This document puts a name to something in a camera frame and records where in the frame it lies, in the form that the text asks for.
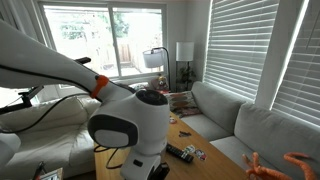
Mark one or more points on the wide white window blinds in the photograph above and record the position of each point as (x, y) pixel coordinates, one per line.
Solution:
(240, 50)

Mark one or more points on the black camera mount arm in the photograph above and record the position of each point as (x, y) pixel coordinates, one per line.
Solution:
(28, 95)

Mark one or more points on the white leather sofa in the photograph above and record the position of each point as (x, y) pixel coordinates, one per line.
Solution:
(50, 143)

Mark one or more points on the arc floor lamp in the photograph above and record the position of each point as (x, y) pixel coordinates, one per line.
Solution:
(153, 59)

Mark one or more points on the small stuffed toy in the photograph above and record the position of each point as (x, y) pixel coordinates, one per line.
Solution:
(162, 81)

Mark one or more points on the narrow white window blinds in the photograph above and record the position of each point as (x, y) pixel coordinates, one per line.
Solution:
(303, 83)

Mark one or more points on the small dark sticker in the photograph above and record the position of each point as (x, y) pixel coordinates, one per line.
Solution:
(184, 134)

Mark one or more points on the small white card sticker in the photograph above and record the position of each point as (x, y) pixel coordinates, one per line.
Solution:
(190, 149)

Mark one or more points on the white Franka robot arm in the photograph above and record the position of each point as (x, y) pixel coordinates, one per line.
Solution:
(133, 116)

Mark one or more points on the green potted plant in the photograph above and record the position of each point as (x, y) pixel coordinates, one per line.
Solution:
(186, 75)

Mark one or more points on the grey fabric sofa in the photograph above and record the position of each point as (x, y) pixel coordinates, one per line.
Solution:
(216, 106)

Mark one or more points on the sliding glass window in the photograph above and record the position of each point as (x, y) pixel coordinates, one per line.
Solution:
(100, 33)

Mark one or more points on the orange octopus plush toy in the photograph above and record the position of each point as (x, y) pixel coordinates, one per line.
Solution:
(263, 173)

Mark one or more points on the patterned throw pillow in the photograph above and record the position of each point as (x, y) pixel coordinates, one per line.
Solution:
(181, 103)

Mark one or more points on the wooden table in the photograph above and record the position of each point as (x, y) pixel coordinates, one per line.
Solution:
(213, 166)

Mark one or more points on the black remote control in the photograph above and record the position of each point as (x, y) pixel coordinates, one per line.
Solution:
(180, 153)

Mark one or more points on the small framed screen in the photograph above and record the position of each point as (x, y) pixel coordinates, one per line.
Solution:
(53, 174)

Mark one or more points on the cylinder shade floor lamp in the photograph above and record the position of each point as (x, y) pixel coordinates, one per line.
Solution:
(185, 51)

